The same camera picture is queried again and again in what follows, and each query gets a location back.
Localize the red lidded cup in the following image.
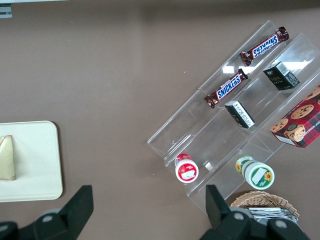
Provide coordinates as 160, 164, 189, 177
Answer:
174, 152, 200, 184

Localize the red tartan cookie box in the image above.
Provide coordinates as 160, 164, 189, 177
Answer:
269, 84, 320, 149

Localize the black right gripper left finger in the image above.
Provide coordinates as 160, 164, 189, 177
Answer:
17, 184, 95, 240

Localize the grey white small device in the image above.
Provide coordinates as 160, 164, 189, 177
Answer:
0, 6, 13, 19

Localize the Snickers chocolate bar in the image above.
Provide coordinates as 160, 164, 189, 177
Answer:
239, 26, 291, 67
203, 68, 249, 110

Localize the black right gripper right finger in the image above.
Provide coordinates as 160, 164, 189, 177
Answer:
199, 184, 253, 240

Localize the clear acrylic stepped display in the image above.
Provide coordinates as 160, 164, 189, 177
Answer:
146, 20, 320, 216

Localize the aluminium foil container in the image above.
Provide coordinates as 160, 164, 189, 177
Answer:
246, 206, 298, 225

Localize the beige plastic tray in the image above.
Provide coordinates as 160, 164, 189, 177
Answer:
0, 120, 64, 203

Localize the small black box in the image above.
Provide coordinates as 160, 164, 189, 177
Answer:
224, 100, 256, 129
262, 61, 301, 91

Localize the green lidded cup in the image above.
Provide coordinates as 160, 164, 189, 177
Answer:
234, 155, 276, 191

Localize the triangular sandwich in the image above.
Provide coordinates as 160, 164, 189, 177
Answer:
0, 134, 16, 181

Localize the light wicker basket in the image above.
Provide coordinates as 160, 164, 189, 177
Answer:
229, 190, 301, 221

